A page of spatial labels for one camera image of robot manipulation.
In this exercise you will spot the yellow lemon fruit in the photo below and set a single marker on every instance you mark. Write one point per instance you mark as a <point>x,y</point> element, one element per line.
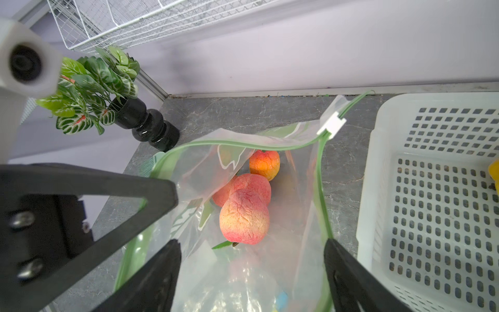
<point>493,171</point>

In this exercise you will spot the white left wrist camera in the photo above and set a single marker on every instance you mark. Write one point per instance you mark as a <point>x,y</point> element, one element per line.
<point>30,68</point>

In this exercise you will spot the green hand brush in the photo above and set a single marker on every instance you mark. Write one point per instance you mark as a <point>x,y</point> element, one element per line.
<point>147,167</point>

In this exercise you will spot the green printed zip-top bag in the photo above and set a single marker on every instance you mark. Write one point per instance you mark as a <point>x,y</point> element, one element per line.
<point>285,271</point>

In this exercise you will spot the white plastic perforated basket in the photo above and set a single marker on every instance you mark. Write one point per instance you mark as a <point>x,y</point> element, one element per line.
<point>428,219</point>

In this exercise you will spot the white wire wall shelf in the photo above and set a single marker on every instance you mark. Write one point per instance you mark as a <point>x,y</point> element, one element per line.
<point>86,26</point>

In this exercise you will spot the black glossy vase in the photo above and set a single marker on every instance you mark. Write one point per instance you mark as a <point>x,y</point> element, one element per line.
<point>146,125</point>

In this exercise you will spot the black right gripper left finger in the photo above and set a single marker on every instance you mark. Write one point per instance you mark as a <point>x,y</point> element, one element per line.
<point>152,288</point>

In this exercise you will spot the pink peach with leaf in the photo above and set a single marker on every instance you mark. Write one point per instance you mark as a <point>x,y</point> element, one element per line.
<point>244,218</point>

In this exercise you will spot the green artificial plant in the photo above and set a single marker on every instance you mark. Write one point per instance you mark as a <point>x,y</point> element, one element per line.
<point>92,90</point>

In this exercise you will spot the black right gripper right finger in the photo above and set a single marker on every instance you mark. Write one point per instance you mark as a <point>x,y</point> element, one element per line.
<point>352,287</point>

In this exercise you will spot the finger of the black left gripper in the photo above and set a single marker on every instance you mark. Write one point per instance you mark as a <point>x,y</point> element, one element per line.
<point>47,215</point>

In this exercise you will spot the red orange peach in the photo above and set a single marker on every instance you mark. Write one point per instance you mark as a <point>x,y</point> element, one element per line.
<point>265,163</point>

